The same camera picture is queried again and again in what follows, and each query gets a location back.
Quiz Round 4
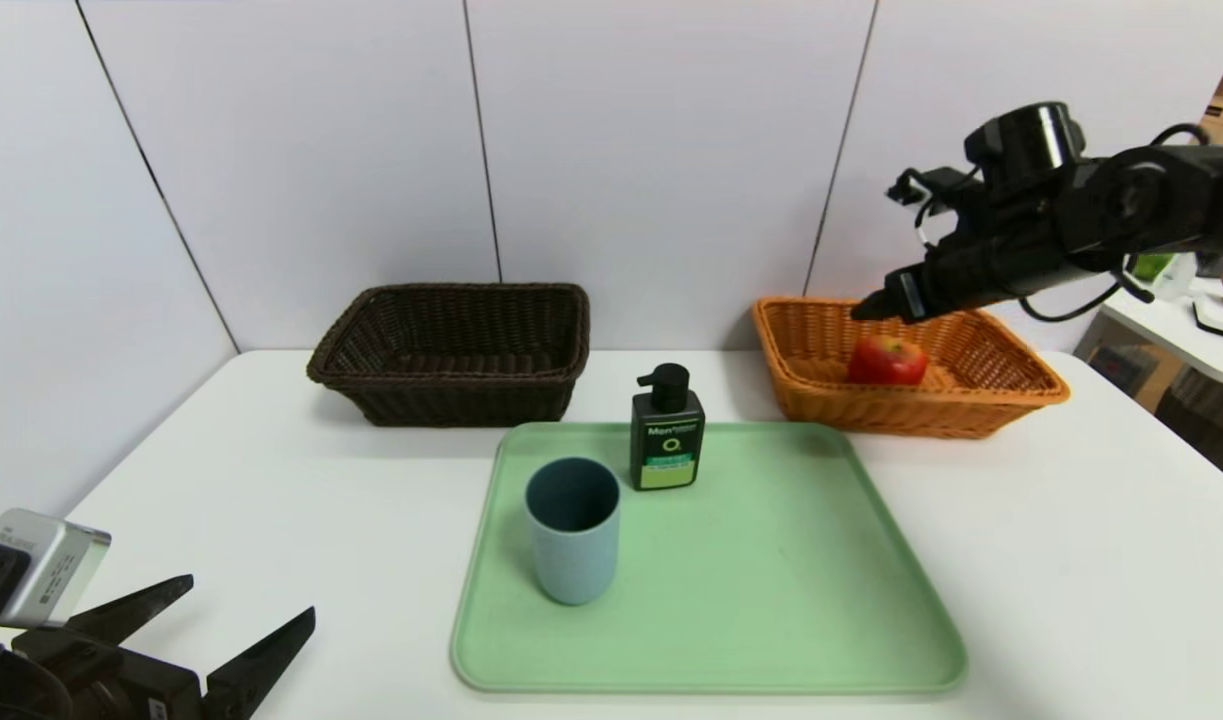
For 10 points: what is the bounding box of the blue plastic cup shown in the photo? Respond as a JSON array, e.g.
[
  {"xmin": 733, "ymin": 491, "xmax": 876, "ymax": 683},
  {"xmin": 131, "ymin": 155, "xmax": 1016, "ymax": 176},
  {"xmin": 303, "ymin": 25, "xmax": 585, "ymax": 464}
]
[{"xmin": 526, "ymin": 456, "xmax": 622, "ymax": 606}]

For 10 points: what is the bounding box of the dark brown wicker basket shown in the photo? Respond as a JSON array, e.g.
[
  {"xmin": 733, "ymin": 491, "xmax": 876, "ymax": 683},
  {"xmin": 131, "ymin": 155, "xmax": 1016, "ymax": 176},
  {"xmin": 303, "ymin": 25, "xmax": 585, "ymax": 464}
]
[{"xmin": 306, "ymin": 283, "xmax": 592, "ymax": 429}]

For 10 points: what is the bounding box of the red apple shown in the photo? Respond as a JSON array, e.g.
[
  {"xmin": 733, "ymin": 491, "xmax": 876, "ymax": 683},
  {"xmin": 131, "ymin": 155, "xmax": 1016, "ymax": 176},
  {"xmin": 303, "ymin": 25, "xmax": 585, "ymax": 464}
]
[{"xmin": 848, "ymin": 334, "xmax": 930, "ymax": 387}]

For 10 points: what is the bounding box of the white side table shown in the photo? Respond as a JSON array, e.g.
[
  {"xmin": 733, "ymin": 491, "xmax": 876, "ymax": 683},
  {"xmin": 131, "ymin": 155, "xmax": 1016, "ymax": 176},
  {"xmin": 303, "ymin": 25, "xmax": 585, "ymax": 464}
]
[{"xmin": 1101, "ymin": 280, "xmax": 1223, "ymax": 391}]

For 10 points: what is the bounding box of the light green plastic tray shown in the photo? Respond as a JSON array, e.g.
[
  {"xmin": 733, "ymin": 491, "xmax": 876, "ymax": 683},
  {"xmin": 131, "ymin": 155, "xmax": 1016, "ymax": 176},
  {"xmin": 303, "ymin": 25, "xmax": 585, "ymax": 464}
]
[{"xmin": 451, "ymin": 421, "xmax": 968, "ymax": 694}]

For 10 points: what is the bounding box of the orange wicker basket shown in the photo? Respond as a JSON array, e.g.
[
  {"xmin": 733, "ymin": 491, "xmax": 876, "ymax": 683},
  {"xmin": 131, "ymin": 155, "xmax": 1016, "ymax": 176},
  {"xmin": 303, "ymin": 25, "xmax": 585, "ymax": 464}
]
[{"xmin": 751, "ymin": 296, "xmax": 1072, "ymax": 441}]

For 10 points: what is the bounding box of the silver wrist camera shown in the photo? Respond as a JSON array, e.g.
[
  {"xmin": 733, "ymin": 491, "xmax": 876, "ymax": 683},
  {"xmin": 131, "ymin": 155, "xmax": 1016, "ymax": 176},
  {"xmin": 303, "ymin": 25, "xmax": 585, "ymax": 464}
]
[
  {"xmin": 0, "ymin": 508, "xmax": 112, "ymax": 631},
  {"xmin": 886, "ymin": 167, "xmax": 957, "ymax": 206}
]

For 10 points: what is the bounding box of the black pump bottle green label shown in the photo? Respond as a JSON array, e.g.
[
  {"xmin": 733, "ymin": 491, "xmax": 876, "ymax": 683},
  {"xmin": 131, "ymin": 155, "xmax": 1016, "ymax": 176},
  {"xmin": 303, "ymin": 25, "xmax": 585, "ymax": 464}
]
[{"xmin": 628, "ymin": 363, "xmax": 706, "ymax": 492}]

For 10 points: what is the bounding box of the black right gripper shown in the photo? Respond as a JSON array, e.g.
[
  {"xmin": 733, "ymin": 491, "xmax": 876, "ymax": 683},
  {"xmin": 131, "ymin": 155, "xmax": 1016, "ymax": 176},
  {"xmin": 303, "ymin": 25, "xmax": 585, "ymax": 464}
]
[{"xmin": 850, "ymin": 236, "xmax": 1005, "ymax": 325}]

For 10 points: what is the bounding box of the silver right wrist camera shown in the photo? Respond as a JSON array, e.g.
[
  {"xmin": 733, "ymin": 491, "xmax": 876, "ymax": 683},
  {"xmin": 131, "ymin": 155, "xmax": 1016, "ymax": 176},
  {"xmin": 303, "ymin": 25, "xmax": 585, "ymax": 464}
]
[{"xmin": 886, "ymin": 167, "xmax": 957, "ymax": 206}]

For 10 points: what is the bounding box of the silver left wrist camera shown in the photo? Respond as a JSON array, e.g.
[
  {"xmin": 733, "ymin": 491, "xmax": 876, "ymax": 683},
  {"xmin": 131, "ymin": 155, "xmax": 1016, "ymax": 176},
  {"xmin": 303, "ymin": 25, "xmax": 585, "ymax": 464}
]
[{"xmin": 0, "ymin": 508, "xmax": 112, "ymax": 631}]

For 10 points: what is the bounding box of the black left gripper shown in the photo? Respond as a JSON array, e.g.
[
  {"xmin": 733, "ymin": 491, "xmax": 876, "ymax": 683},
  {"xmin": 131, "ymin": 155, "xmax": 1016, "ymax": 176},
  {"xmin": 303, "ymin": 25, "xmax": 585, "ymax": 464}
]
[{"xmin": 11, "ymin": 573, "xmax": 317, "ymax": 720}]

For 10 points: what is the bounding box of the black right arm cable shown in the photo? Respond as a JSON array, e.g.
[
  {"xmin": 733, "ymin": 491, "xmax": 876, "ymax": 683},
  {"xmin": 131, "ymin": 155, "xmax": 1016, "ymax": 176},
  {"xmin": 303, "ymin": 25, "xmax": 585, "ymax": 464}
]
[{"xmin": 1019, "ymin": 255, "xmax": 1157, "ymax": 323}]

